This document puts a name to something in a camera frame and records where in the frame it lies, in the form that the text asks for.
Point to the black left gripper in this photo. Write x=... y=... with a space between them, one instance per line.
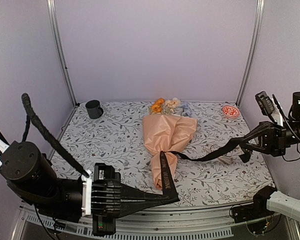
x=107 y=193

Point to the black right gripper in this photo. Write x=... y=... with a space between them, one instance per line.
x=273 y=140

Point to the black printed ribbon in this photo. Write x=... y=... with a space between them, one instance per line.
x=206 y=183

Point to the peach wrapping paper sheet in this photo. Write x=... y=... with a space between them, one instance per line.
x=162 y=132

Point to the orange fake flower stem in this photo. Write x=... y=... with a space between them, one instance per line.
x=164 y=106

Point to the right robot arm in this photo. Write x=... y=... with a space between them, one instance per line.
x=269 y=199

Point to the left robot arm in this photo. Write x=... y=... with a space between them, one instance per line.
x=29 y=174

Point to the red patterned small dish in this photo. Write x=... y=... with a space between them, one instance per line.
x=230 y=111

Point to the tan ribbon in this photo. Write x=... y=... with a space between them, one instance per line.
x=226 y=160

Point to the dark grey mug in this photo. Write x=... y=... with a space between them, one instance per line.
x=94 y=109

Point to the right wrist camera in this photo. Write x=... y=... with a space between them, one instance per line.
x=268 y=108

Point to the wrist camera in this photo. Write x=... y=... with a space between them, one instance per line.
x=268 y=108
x=86 y=194

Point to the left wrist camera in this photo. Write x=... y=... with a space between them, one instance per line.
x=86 y=194

